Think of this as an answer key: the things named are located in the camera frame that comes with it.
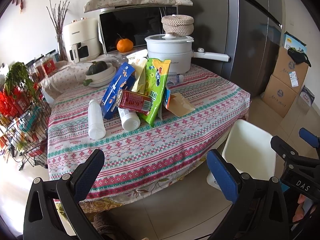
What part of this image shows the white labelled plastic bottle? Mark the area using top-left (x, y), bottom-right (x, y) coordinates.
top-left (118, 108), bottom-right (140, 132)

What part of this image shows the red drink can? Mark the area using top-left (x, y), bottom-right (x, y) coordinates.
top-left (116, 89), bottom-right (152, 113)

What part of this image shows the blue cookie box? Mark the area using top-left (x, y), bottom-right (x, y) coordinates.
top-left (100, 62), bottom-right (136, 120)

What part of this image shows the green snack bag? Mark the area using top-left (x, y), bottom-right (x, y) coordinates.
top-left (139, 58), bottom-right (171, 127)

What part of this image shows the cream paper carton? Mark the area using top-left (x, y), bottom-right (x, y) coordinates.
top-left (128, 57), bottom-right (148, 94)

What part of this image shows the clear plastic water bottle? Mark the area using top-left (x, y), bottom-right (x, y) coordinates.
top-left (167, 73), bottom-right (184, 86)

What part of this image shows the white trash bin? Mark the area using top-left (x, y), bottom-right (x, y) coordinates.
top-left (218, 119), bottom-right (277, 181)

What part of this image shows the person's right hand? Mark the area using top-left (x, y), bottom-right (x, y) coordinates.
top-left (292, 194), bottom-right (306, 223)

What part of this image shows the floral under tablecloth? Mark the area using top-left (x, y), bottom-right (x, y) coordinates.
top-left (55, 169), bottom-right (201, 214)

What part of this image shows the small blue white box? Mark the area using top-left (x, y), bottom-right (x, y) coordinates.
top-left (299, 85), bottom-right (315, 107)

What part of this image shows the lower cardboard box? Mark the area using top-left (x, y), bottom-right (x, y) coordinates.
top-left (262, 75), bottom-right (297, 118)

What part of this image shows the cardboard box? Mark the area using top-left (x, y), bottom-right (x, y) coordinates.
top-left (262, 75), bottom-right (297, 118)
top-left (273, 47), bottom-right (309, 93)

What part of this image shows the upper cardboard box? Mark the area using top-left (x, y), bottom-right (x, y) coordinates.
top-left (273, 47), bottom-right (309, 93)

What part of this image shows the black bag on box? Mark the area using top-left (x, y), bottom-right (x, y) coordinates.
top-left (287, 47), bottom-right (312, 67)

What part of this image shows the patterned striped tablecloth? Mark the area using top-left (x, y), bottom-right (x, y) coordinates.
top-left (47, 65), bottom-right (251, 204)

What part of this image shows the grey refrigerator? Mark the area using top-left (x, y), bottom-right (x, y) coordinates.
top-left (178, 0), bottom-right (283, 96)

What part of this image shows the green potted plant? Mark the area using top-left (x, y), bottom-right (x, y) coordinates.
top-left (4, 62), bottom-right (36, 99)

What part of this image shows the white electric cooking pot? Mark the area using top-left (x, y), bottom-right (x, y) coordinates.
top-left (145, 33), bottom-right (230, 74)

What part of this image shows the dark green squash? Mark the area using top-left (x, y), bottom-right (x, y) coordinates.
top-left (86, 61), bottom-right (108, 75)

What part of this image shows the woven rattan lidded basket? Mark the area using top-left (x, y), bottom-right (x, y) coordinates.
top-left (162, 15), bottom-right (194, 36)

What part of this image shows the white air fryer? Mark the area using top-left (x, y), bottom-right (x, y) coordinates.
top-left (62, 18), bottom-right (101, 63)

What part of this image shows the large orange fruit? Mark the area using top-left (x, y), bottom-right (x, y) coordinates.
top-left (116, 34), bottom-right (133, 53)

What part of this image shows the black microwave oven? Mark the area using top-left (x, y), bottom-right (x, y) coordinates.
top-left (99, 5), bottom-right (177, 54)

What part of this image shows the dried twig bunch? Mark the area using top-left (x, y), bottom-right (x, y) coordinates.
top-left (46, 0), bottom-right (70, 61)

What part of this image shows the black wire rack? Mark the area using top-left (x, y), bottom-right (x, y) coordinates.
top-left (1, 88), bottom-right (51, 170)

